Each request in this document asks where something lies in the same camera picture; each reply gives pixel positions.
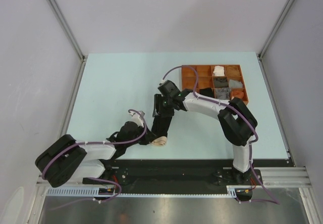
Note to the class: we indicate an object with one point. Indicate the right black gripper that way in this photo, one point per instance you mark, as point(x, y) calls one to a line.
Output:
point(158, 99)

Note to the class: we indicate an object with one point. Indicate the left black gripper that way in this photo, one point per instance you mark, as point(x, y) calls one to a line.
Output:
point(149, 137)

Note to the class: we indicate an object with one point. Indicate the black underwear beige waistband back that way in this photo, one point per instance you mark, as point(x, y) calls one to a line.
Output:
point(160, 129)

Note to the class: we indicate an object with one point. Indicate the black underwear beige waistband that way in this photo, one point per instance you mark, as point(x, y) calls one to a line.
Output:
point(208, 92)
point(160, 129)

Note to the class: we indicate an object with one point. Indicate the black underwear beige waistband front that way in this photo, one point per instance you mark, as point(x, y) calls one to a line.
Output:
point(208, 92)

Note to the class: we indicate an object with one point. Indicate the grey striped boxer underwear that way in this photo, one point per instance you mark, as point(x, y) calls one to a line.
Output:
point(222, 93)

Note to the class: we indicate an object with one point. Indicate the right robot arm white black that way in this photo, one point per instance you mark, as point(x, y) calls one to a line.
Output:
point(237, 122)

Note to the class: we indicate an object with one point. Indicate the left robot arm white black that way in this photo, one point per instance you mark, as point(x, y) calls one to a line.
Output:
point(68, 158)

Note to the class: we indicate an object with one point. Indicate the dark grey rolled cloth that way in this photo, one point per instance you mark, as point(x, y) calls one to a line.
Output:
point(220, 82)

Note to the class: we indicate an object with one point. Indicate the white rolled cloth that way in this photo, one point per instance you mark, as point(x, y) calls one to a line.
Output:
point(219, 71)

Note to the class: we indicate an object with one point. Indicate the wooden compartment tray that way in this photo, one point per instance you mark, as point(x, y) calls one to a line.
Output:
point(196, 77)

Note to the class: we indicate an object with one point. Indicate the light grey rolled cloth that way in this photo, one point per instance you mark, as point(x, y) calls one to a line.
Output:
point(235, 84)

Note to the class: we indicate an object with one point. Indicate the orange rolled cloth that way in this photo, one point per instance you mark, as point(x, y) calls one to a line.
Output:
point(237, 94)

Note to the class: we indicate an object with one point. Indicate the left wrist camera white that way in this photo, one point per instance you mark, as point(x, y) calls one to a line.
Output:
point(136, 117)

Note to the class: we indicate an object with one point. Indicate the white slotted cable duct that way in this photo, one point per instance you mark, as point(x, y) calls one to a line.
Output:
point(106, 192)

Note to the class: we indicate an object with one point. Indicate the aluminium front rail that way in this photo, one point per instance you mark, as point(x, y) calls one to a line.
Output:
point(285, 177)

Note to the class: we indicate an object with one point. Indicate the right aluminium frame post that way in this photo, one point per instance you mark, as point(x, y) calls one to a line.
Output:
point(280, 20)

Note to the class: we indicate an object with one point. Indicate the aluminium frame post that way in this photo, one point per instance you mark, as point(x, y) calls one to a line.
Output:
point(66, 28)
point(280, 20)

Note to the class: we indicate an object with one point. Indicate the left aluminium frame post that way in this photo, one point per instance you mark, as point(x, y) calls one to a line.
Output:
point(66, 28)

